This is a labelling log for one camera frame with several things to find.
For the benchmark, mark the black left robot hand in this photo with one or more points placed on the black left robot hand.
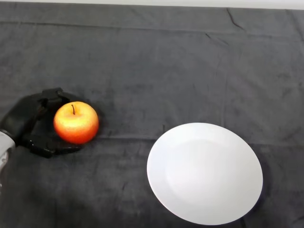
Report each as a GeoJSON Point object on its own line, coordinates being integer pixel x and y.
{"type": "Point", "coordinates": [21, 114]}

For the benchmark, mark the red yellow apple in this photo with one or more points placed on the red yellow apple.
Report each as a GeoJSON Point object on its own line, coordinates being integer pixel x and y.
{"type": "Point", "coordinates": [76, 126]}

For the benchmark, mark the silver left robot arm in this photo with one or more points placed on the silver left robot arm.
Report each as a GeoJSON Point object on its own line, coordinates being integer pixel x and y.
{"type": "Point", "coordinates": [4, 152]}

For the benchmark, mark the white round plate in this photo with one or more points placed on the white round plate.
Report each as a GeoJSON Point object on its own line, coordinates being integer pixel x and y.
{"type": "Point", "coordinates": [204, 175]}

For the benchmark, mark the black cloth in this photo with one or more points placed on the black cloth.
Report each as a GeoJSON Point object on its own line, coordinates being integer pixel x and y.
{"type": "Point", "coordinates": [152, 71]}

